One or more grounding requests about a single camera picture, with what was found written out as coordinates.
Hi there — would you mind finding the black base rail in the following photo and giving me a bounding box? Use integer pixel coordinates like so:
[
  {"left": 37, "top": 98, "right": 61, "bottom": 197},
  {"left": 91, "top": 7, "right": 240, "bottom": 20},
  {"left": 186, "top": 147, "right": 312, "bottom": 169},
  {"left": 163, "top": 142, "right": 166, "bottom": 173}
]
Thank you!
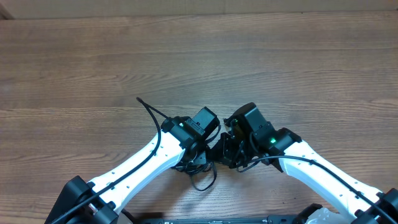
[{"left": 121, "top": 203, "right": 324, "bottom": 224}]

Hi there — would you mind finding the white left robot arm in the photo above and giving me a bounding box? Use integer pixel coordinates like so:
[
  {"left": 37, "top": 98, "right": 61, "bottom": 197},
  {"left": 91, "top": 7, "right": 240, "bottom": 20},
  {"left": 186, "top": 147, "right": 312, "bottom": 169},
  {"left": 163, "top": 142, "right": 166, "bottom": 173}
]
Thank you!
[{"left": 46, "top": 107, "right": 221, "bottom": 223}]

